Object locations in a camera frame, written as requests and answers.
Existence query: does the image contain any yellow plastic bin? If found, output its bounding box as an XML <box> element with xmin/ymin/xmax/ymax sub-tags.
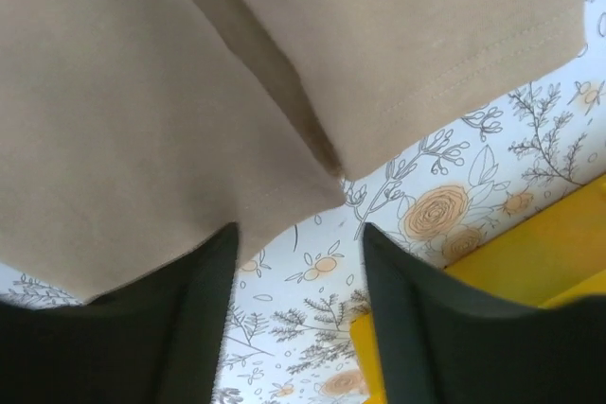
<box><xmin>350</xmin><ymin>178</ymin><xmax>605</xmax><ymax>403</ymax></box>

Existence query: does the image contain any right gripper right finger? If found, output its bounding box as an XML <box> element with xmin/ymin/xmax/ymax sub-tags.
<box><xmin>363</xmin><ymin>224</ymin><xmax>605</xmax><ymax>404</ymax></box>

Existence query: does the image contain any beige t shirt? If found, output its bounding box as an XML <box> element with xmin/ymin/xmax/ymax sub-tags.
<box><xmin>1</xmin><ymin>0</ymin><xmax>585</xmax><ymax>299</ymax></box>

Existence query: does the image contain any floral patterned table mat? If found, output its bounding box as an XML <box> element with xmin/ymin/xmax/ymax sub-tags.
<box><xmin>1</xmin><ymin>0</ymin><xmax>605</xmax><ymax>403</ymax></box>

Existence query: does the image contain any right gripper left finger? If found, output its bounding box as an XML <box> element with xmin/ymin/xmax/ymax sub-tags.
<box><xmin>1</xmin><ymin>223</ymin><xmax>239</xmax><ymax>403</ymax></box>

